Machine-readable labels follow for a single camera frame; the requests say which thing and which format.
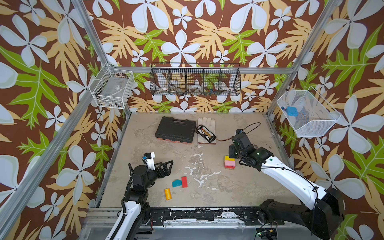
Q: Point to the black wire basket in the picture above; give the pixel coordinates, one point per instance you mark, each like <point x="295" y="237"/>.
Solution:
<point x="175" y="78"/>

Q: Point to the white wire basket left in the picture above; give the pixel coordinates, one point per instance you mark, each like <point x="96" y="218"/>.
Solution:
<point x="111" y="88"/>

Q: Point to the black tool case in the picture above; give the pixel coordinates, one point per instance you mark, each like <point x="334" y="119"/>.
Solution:
<point x="176" y="130"/>

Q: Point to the teal quarter-round block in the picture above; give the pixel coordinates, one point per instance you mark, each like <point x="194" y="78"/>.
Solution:
<point x="177" y="183"/>

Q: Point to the black charger board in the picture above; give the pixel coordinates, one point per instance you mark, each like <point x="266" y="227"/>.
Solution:
<point x="206" y="134"/>

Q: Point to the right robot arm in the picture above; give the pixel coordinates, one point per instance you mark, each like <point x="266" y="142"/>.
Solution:
<point x="321" y="210"/>

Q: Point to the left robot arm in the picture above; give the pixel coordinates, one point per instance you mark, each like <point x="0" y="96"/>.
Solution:
<point x="135" y="208"/>

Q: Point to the blue object in basket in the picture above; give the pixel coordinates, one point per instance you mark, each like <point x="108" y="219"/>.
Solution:
<point x="291" y="111"/>

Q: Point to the tape roll in basket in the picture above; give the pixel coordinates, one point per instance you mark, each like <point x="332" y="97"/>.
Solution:
<point x="195" y="88"/>

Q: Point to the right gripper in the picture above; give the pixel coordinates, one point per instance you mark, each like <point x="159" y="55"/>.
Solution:
<point x="238" y="140"/>

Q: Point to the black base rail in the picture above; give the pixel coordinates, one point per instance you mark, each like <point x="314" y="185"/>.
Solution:
<point x="244" y="215"/>

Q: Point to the orange cylinder block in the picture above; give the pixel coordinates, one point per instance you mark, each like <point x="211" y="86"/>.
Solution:
<point x="168" y="194"/>

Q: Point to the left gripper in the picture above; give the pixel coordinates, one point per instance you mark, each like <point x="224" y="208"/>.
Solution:
<point x="166" y="172"/>

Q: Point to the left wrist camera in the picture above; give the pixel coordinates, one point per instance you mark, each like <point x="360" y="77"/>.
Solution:
<point x="148" y="160"/>

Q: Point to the pink rectangular block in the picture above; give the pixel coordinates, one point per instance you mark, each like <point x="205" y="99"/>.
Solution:
<point x="230" y="163"/>

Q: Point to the red square block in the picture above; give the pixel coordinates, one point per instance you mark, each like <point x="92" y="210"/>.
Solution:
<point x="184" y="182"/>

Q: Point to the white mesh basket right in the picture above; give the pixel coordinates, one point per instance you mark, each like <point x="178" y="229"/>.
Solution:
<point x="316" y="115"/>

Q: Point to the yellow rectangular block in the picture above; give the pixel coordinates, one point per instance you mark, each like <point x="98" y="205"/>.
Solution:
<point x="228" y="158"/>

